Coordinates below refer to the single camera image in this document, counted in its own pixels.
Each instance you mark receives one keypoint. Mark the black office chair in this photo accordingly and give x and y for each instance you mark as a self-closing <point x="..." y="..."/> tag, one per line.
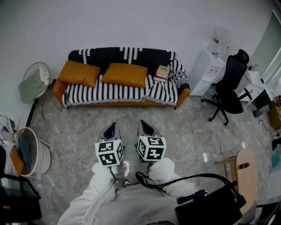
<point x="232" y="74"/>

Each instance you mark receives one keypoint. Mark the brown cardboard box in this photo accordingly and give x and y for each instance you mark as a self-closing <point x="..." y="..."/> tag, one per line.
<point x="275" y="116"/>

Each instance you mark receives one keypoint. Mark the white water dispenser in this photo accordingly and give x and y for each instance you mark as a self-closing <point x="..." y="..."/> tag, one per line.
<point x="204" y="72"/>

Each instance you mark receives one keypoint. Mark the beige book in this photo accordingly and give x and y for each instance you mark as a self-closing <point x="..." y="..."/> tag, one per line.
<point x="163" y="70"/>

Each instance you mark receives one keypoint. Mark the black low table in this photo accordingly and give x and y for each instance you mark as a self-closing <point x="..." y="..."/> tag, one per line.
<point x="17" y="197"/>

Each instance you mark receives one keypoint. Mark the person's left shoe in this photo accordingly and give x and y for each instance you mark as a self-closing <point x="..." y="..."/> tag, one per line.
<point x="126" y="183"/>

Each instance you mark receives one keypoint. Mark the person's left forearm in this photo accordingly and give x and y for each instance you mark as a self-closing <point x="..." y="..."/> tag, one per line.
<point x="96" y="189"/>

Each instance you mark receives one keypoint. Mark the orange cushion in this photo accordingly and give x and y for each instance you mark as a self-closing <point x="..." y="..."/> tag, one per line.
<point x="125" y="74"/>
<point x="79" y="73"/>

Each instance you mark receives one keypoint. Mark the person's torso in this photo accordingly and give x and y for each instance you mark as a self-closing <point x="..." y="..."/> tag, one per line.
<point x="136" y="206"/>

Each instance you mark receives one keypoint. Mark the teal flat object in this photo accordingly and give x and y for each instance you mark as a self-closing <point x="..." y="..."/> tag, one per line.
<point x="276" y="159"/>

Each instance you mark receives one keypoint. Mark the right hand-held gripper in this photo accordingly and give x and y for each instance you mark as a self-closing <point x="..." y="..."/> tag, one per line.
<point x="153" y="151"/>

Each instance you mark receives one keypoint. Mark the white laundry basket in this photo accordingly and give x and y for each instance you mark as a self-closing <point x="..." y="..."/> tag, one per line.
<point x="42" y="156"/>

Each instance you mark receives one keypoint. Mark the white desk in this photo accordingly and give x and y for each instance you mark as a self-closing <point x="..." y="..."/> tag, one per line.
<point x="254" y="86"/>

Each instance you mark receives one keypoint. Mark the clear water bottle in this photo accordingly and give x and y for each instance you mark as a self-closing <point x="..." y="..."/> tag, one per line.
<point x="221" y="41"/>

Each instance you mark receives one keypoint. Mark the black box device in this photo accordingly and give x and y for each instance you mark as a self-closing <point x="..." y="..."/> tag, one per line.
<point x="208" y="211"/>

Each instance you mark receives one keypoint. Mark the white cardboard box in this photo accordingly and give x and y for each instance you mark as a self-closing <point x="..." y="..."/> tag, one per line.
<point x="275" y="182"/>

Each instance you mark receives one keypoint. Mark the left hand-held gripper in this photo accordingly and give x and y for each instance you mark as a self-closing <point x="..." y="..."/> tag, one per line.
<point x="107" y="151"/>

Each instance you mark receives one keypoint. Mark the dark teal cloth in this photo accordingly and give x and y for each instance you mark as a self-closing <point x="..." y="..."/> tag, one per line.
<point x="25" y="149"/>

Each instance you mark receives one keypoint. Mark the white rolled towel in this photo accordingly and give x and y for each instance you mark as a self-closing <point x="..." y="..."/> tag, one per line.
<point x="45" y="75"/>

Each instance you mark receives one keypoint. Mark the orange fabric bundle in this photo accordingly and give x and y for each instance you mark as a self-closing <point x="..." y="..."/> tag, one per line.
<point x="16" y="161"/>

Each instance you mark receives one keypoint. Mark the person's right forearm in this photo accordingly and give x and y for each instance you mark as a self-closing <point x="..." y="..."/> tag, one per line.
<point x="164" y="173"/>

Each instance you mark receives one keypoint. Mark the wooden oval side table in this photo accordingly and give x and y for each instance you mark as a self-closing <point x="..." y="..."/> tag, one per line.
<point x="247" y="182"/>

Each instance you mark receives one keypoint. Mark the red book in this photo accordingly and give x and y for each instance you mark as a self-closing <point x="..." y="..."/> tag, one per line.
<point x="158" y="78"/>

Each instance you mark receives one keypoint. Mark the black white patterned sofa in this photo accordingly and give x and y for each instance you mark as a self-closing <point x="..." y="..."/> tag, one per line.
<point x="58" y="90"/>

